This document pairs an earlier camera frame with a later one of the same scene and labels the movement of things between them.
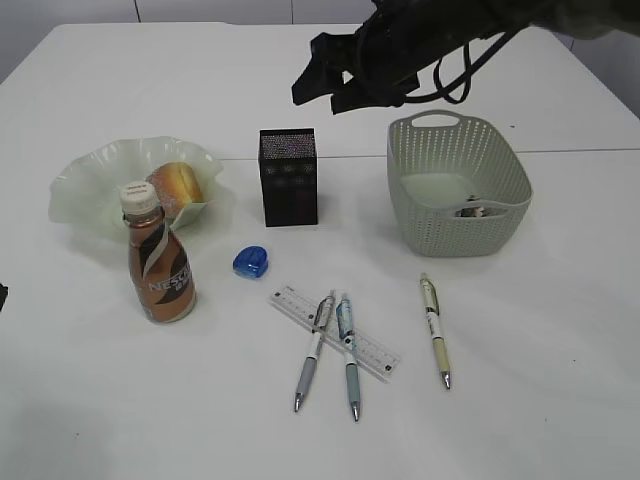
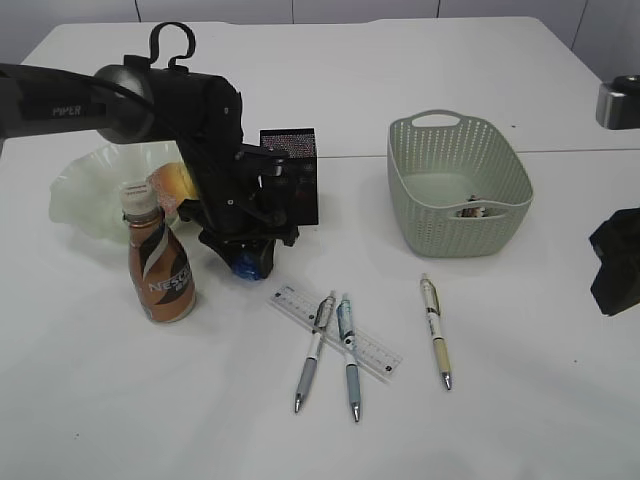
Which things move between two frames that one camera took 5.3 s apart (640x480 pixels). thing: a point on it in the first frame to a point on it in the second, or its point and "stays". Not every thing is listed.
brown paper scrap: [474, 211] stays
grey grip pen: [322, 316] stays
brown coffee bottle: [161, 267] stays
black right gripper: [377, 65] to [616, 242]
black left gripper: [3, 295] to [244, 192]
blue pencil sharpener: [251, 262] stays
